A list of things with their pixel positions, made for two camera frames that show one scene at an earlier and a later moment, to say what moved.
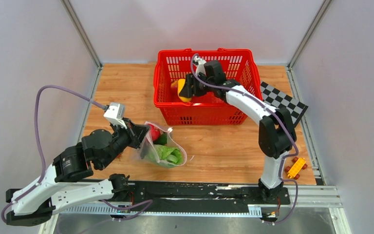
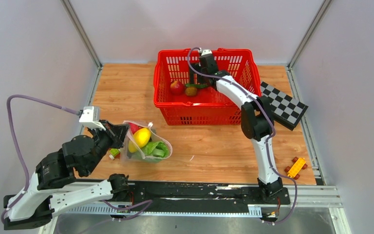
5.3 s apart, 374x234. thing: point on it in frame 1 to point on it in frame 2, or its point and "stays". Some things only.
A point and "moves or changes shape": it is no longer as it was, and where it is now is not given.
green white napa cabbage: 164,156 moves or changes shape
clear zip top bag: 158,147 moves or changes shape
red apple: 174,87 stays
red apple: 155,132 moves or changes shape
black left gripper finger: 140,131 to 117,133
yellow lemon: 181,83 moves or changes shape
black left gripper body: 127,135 to 103,141
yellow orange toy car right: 299,164 stays
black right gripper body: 200,87 to 201,78
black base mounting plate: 180,194 stays
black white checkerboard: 278,99 stays
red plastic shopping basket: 238,65 stays
